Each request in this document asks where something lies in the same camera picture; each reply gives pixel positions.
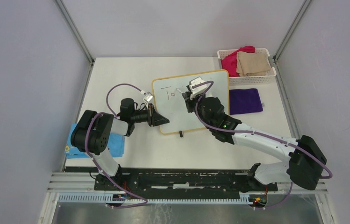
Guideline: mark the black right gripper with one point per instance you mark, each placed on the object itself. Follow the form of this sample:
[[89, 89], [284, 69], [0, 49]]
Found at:
[[189, 101]]

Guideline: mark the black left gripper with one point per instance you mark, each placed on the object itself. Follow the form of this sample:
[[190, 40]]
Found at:
[[154, 118]]

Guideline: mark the red cloth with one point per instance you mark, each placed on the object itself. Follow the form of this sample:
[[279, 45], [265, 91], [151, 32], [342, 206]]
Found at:
[[229, 63]]

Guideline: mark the yellow framed whiteboard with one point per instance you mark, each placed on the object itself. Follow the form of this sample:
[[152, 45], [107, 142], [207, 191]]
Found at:
[[170, 104]]

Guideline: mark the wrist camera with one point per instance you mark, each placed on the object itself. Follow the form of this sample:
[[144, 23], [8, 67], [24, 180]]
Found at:
[[147, 96], [197, 86]]

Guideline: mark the beige cloth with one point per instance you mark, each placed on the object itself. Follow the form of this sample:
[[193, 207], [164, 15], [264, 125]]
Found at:
[[252, 64]]

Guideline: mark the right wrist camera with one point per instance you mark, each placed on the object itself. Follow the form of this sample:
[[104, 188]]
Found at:
[[197, 86]]

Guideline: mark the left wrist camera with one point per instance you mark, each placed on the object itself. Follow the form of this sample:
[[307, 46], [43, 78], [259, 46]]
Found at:
[[147, 96]]

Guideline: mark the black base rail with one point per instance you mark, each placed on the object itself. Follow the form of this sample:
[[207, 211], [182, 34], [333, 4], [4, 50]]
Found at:
[[164, 183]]

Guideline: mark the white perforated basket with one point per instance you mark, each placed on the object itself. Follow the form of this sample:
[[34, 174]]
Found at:
[[269, 76]]

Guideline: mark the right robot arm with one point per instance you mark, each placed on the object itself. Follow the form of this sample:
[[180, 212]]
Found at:
[[301, 160]]

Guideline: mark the blue patterned cloth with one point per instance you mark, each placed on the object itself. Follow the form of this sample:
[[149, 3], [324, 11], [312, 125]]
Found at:
[[115, 145]]

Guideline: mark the purple cloth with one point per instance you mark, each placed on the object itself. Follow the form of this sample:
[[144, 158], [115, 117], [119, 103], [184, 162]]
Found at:
[[244, 101]]

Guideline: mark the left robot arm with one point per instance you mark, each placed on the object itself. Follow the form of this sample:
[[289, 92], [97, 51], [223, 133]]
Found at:
[[92, 133]]

